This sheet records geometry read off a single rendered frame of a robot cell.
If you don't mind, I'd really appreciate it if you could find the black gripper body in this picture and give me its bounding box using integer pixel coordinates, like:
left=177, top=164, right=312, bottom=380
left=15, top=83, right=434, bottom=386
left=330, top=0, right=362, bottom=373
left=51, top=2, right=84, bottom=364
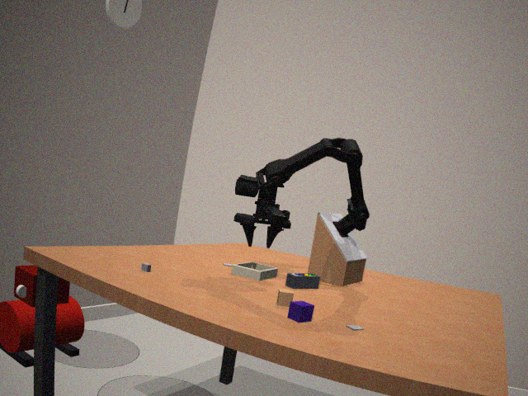
left=233, top=198, right=291, bottom=229

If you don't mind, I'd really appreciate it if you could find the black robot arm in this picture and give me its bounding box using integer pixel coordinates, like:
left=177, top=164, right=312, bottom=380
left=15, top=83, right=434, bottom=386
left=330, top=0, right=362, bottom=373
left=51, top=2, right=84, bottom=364
left=235, top=138, right=369, bottom=237

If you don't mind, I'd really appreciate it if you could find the white rectangular tray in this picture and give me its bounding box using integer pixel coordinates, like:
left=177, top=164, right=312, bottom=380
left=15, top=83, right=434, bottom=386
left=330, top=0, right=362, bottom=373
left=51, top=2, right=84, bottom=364
left=232, top=262, right=278, bottom=281

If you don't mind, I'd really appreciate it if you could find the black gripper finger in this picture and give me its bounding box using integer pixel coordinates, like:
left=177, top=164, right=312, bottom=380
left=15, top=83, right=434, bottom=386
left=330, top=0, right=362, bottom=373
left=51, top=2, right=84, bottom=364
left=266, top=226, right=284, bottom=248
left=240, top=223, right=257, bottom=247

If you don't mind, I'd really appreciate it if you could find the violet cube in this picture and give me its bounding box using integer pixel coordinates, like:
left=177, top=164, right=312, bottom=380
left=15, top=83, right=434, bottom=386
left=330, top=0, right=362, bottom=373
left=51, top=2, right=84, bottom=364
left=288, top=300, right=314, bottom=323

